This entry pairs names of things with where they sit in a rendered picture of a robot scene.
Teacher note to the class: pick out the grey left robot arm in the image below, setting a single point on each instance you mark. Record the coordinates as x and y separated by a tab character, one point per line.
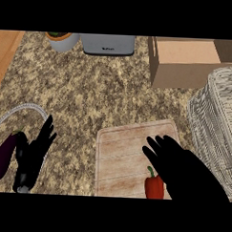
23	189

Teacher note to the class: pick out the purple eggplant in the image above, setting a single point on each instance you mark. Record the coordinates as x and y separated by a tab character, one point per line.
3	159

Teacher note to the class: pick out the clear glass bowl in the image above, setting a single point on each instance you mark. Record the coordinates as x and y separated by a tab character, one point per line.
25	109

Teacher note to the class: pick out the white wicker basket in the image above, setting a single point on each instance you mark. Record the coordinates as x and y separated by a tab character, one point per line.
216	132

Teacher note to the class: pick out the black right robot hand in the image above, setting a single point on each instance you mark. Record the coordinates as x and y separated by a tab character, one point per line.
185	175

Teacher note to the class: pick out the grey appliance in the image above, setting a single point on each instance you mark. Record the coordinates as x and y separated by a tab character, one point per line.
107	44

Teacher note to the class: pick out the pale wooden cutting board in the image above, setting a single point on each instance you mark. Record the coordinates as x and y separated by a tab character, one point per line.
125	166

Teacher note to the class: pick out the grey plant pot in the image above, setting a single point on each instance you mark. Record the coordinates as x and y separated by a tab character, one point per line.
62	40

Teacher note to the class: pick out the red bell pepper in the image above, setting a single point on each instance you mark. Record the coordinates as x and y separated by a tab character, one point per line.
153	186

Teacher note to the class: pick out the open brown wooden box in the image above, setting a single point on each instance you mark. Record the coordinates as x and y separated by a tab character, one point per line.
187	60

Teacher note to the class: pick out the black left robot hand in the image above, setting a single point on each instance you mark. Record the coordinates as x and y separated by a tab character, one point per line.
30	158

